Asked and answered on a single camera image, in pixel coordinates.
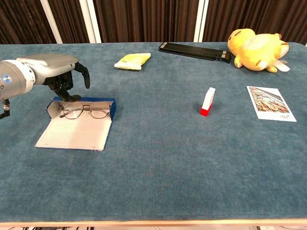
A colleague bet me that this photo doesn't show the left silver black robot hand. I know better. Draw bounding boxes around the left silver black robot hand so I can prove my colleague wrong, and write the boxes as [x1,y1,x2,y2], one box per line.
[16,54,91,103]

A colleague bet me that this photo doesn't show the yellow plush toy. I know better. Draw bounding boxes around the yellow plush toy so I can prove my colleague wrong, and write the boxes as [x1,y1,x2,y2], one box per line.
[227,28,291,73]

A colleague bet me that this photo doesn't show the red and white block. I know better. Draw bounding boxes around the red and white block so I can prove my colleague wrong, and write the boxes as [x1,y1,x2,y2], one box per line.
[200,87,216,117]

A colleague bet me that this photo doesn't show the dark brown curtain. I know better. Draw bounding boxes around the dark brown curtain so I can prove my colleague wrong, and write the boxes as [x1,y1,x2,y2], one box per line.
[0,0,307,46]

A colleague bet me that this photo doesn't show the white partition frame post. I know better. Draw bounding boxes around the white partition frame post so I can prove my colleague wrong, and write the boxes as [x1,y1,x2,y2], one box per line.
[79,0,102,44]
[40,0,63,44]
[193,0,210,43]

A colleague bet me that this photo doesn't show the blue printed glasses case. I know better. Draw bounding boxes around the blue printed glasses case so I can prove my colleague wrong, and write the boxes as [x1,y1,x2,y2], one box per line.
[35,96,117,152]

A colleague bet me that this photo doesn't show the teal felt table cover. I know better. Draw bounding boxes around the teal felt table cover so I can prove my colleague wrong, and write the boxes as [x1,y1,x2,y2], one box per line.
[0,42,307,222]

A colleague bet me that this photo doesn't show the yellow snack packet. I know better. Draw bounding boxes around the yellow snack packet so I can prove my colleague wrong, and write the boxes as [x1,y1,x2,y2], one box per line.
[113,52,152,70]

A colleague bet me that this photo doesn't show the eyeglasses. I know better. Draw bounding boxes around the eyeglasses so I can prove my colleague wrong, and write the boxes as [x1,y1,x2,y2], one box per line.
[59,100,113,120]

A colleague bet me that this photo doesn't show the white bordered photo card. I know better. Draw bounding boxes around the white bordered photo card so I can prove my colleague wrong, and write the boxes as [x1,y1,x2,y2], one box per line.
[246,85,297,123]

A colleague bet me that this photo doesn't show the black folding stand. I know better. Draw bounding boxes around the black folding stand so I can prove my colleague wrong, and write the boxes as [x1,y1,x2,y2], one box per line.
[158,42,232,64]

